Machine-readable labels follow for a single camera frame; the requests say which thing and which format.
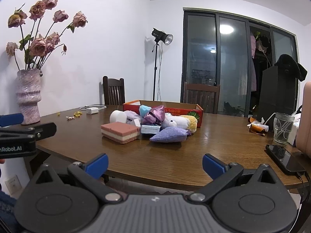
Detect pink layered sponge block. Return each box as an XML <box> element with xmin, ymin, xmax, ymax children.
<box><xmin>101</xmin><ymin>122</ymin><xmax>140</xmax><ymax>144</ymax></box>

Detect white yellow plush sheep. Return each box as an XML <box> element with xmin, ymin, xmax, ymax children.
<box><xmin>161</xmin><ymin>115</ymin><xmax>198</xmax><ymax>134</ymax></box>

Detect lavender knit pouch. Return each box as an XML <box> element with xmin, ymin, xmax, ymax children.
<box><xmin>150</xmin><ymin>127</ymin><xmax>191</xmax><ymax>143</ymax></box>

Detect white foam cylinder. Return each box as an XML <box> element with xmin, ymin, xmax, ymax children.
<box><xmin>109</xmin><ymin>110</ymin><xmax>127</xmax><ymax>123</ymax></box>

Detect blue white tissue pack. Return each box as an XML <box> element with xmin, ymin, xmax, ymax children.
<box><xmin>140</xmin><ymin>125</ymin><xmax>161</xmax><ymax>135</ymax></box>

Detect light blue plush toy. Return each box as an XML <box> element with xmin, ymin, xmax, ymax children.
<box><xmin>139</xmin><ymin>105</ymin><xmax>152</xmax><ymax>117</ymax></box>

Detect purple satin scrunchie cloth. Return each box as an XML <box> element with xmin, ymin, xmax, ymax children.
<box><xmin>143</xmin><ymin>105</ymin><xmax>165</xmax><ymax>125</ymax></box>

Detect white foam wedge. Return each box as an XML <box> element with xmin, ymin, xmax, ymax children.
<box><xmin>130</xmin><ymin>118</ymin><xmax>141</xmax><ymax>128</ymax></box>

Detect pink ceramic vase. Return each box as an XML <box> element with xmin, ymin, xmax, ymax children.
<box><xmin>16</xmin><ymin>69</ymin><xmax>42</xmax><ymax>125</ymax></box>

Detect yellow crumbs on table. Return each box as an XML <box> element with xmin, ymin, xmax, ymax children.
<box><xmin>56</xmin><ymin>111</ymin><xmax>83</xmax><ymax>118</ymax></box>

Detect red orange cardboard box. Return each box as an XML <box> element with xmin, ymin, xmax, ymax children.
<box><xmin>123</xmin><ymin>100</ymin><xmax>204</xmax><ymax>127</ymax></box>

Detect black smartphone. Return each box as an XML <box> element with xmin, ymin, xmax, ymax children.
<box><xmin>265</xmin><ymin>144</ymin><xmax>306</xmax><ymax>175</ymax></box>

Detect dark wooden chair right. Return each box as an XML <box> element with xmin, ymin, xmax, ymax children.
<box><xmin>183</xmin><ymin>82</ymin><xmax>220</xmax><ymax>114</ymax></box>

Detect dark wooden chair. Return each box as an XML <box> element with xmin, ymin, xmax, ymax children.
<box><xmin>103</xmin><ymin>76</ymin><xmax>125</xmax><ymax>106</ymax></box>
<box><xmin>183</xmin><ymin>82</ymin><xmax>220</xmax><ymax>114</ymax></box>

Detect dried pink rose bouquet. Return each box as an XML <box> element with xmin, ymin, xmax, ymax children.
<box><xmin>6</xmin><ymin>0</ymin><xmax>88</xmax><ymax>70</ymax></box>

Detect dark wooden chair left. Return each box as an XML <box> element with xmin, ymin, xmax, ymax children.
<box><xmin>103</xmin><ymin>76</ymin><xmax>125</xmax><ymax>106</ymax></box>

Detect drinking glass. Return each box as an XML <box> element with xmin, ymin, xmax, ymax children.
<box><xmin>273</xmin><ymin>113</ymin><xmax>295</xmax><ymax>145</ymax></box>

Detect black box monitor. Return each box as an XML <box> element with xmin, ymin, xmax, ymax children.
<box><xmin>257</xmin><ymin>66</ymin><xmax>298</xmax><ymax>130</ymax></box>

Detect sliding glass door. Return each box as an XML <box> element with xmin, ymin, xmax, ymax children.
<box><xmin>181</xmin><ymin>9</ymin><xmax>298</xmax><ymax>117</ymax></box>

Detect black garment on box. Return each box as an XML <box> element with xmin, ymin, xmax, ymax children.
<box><xmin>275</xmin><ymin>54</ymin><xmax>307</xmax><ymax>82</ymax></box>

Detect studio light on stand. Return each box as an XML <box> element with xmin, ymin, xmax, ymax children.
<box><xmin>151</xmin><ymin>28</ymin><xmax>173</xmax><ymax>100</ymax></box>

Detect wall power outlet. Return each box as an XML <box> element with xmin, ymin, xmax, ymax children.
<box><xmin>5</xmin><ymin>175</ymin><xmax>22</xmax><ymax>195</ymax></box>

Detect white charger with cable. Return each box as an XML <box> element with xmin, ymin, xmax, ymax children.
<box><xmin>79</xmin><ymin>104</ymin><xmax>107</xmax><ymax>115</ymax></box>

